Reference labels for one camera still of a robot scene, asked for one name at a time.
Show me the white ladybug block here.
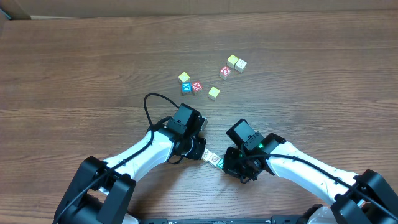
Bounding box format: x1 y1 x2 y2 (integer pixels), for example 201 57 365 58
201 148 213 162

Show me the white leaf block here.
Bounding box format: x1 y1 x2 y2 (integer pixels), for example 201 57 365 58
208 153 221 167

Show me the green letter A block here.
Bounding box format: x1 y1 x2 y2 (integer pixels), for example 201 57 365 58
216 159 224 170

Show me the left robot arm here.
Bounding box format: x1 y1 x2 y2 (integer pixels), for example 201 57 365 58
54 104 207 223

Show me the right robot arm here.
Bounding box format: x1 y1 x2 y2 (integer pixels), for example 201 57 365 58
223 119 397 223

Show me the yellow block centre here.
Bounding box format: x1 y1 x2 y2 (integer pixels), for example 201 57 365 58
208 87 220 101

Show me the yellow block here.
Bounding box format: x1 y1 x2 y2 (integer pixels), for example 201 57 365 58
178 72 190 83
226 54 239 69
208 87 220 101

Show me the blue letter block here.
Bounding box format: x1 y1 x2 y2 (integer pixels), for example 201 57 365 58
181 82 192 95

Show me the red letter M block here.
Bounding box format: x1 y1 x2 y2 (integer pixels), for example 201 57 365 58
191 81 203 95

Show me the yellow block left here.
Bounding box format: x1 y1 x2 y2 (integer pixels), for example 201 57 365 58
178 72 190 83

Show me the red letter block right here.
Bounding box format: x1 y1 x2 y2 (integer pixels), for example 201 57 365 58
220 66 232 80

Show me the white block far right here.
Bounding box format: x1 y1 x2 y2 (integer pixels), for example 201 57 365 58
234 58 247 73

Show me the yellow block far right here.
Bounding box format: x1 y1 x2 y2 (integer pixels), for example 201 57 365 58
226 54 239 69

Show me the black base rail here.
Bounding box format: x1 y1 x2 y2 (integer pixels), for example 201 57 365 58
139 215 307 224

